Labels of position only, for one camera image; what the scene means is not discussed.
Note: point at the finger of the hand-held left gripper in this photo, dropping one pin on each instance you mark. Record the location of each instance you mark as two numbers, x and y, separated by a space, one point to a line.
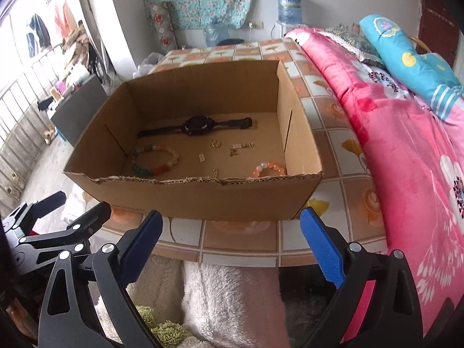
96 215
54 198

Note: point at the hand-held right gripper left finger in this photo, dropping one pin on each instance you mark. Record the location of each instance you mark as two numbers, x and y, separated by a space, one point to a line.
141 248

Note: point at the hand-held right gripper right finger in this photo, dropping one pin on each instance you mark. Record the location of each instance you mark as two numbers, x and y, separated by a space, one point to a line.
324 248

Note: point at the brown cardboard box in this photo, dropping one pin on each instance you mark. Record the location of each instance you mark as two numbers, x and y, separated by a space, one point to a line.
217 203

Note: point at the gold rectangular charm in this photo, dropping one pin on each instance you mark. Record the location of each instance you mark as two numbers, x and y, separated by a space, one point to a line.
202 157

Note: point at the gold butterfly charm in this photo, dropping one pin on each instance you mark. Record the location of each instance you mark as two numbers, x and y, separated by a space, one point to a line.
234 152

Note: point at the gold coil charm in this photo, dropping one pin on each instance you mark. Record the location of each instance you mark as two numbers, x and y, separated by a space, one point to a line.
238 145

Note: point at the digital wristwatch with black case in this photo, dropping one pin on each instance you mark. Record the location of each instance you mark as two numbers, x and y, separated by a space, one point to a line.
197 125

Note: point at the tile pattern tablecloth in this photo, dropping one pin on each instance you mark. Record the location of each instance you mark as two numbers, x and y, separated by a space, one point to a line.
337 195

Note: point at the pair of slippers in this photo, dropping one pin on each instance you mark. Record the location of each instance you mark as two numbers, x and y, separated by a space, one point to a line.
49 135

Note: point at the grey cabinet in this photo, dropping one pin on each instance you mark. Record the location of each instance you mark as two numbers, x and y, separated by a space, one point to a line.
79 105

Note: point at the pink floral blanket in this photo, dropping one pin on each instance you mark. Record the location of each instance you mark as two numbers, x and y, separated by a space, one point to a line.
398 134

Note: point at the brown patterned blanket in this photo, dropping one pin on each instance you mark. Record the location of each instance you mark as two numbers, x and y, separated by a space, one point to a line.
78 45

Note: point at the white plastic bag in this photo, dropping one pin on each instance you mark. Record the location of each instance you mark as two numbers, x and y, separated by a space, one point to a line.
150 63

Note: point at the dark hanging jacket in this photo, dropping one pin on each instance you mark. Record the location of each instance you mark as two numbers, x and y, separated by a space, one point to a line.
38 32

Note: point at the pink hanging garment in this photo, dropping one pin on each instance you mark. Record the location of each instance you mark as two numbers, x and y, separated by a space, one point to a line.
64 18

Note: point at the grey patterned cushion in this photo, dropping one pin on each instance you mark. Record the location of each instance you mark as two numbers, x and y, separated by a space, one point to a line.
163 25

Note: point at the grey floral lace pillow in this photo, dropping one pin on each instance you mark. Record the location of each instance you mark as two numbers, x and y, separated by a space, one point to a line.
351 41

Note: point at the blue cartoon pillow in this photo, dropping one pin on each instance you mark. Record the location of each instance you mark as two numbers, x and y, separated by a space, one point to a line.
406 50

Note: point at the clear empty water jug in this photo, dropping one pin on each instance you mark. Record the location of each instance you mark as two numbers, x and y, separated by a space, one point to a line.
215 32

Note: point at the blue water bottle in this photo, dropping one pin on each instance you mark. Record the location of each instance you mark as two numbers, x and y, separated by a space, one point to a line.
290 7

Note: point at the dark red door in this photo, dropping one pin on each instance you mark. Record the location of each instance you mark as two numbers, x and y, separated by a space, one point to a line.
437 14

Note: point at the white wall socket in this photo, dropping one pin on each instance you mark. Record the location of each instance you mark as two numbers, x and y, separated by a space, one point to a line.
257 25

